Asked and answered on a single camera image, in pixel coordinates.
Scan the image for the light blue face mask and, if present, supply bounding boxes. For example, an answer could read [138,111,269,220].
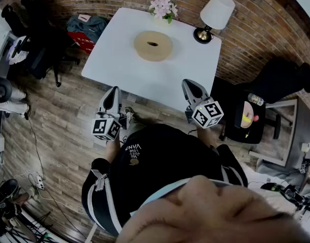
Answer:
[129,177,238,217]

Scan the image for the person's right forearm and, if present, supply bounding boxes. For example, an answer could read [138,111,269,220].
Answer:
[197,127,218,149]

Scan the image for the pink plate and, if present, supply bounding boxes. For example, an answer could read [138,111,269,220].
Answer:
[240,101,255,129]

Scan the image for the round wooden lid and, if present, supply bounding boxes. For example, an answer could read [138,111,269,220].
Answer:
[133,30,174,57]

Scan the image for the white cable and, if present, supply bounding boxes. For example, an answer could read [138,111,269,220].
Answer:
[14,170,56,201]

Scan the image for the black floor cable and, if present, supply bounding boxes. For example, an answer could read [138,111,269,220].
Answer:
[25,115,88,238]

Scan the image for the white shade table lamp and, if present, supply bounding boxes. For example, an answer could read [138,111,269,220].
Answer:
[192,0,236,45]

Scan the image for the pink flowers in white pot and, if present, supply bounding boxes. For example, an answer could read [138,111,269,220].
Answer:
[148,0,179,27]

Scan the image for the white power strip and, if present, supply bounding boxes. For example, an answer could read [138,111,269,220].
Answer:
[35,176,46,190]

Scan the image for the grey-green bag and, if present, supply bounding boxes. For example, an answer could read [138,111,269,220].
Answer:
[66,14,107,44]

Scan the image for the person's black shirt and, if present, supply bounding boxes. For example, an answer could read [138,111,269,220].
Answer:
[81,123,248,237]

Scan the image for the person's shoe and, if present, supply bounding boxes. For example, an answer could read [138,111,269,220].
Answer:
[124,107,137,123]

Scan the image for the black round device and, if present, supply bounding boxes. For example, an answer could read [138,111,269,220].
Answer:
[0,76,13,103]

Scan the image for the round wooden bowl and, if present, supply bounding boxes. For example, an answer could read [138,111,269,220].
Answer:
[137,51,172,62]

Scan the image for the red printed package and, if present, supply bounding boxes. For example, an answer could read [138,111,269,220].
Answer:
[67,31,96,54]

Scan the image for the clear bottle with label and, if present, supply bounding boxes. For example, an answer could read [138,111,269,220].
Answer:
[248,93,264,106]

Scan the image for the black office chair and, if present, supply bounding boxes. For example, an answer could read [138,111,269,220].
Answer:
[212,57,310,144]
[1,0,81,88]

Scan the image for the person's left forearm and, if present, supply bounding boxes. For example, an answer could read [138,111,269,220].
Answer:
[104,139,121,162]

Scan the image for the black camera equipment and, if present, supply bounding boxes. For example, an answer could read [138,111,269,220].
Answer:
[0,178,52,243]

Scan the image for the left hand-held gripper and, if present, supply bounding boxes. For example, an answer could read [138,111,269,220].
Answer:
[91,86,128,141]

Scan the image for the grey desk with white frame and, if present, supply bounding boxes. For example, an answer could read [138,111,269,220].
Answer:
[248,97,310,167]

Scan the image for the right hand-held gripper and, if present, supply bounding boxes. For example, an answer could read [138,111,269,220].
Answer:
[181,78,224,129]

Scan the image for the person's face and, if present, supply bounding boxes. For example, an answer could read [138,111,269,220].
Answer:
[115,175,310,243]

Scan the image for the white and purple cloth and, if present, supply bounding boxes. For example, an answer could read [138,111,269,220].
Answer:
[7,37,29,65]

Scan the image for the person's leg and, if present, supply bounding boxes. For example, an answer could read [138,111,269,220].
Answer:
[129,115,161,136]

